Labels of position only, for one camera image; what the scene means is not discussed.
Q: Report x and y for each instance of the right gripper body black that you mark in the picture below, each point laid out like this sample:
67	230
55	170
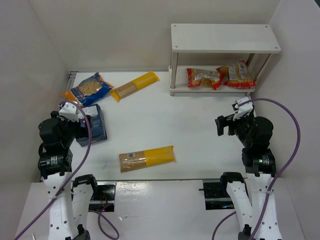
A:
230	124

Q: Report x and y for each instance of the red fusilli pasta bag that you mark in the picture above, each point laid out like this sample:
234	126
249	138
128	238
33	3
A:
204	78

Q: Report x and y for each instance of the dark blue Barilla box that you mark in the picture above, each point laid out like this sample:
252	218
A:
97	124

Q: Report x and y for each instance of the yellow spaghetti pack far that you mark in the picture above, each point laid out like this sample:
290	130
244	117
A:
134	86

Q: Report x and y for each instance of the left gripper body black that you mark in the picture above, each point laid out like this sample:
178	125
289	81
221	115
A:
81	126

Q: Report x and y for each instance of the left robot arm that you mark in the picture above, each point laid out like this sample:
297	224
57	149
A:
68	202

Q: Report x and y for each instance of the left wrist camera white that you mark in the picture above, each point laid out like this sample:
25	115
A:
69	110

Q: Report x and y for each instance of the yellow spaghetti pack near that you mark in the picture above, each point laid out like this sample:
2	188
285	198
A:
132	161

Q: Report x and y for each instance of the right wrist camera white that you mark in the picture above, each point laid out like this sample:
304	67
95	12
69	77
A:
241	109

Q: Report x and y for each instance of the red fusilli bag on shelf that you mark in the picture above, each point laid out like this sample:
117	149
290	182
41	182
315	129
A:
237	75

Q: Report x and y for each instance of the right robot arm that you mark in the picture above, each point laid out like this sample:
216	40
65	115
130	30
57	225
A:
253	199

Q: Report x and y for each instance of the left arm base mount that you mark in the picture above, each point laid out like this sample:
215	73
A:
93	196

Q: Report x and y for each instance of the white two-tier shelf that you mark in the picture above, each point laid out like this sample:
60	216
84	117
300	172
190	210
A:
209	46

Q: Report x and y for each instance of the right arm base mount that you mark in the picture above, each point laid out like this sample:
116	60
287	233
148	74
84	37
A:
215	197

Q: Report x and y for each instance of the blue orecchiette pasta bag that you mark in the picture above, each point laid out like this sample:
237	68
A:
89	91

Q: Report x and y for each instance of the yellow spaghetti pack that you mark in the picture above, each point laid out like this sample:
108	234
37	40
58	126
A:
132	161
134	86

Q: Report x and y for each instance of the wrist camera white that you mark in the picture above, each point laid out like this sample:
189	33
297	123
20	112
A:
241	109
69	110

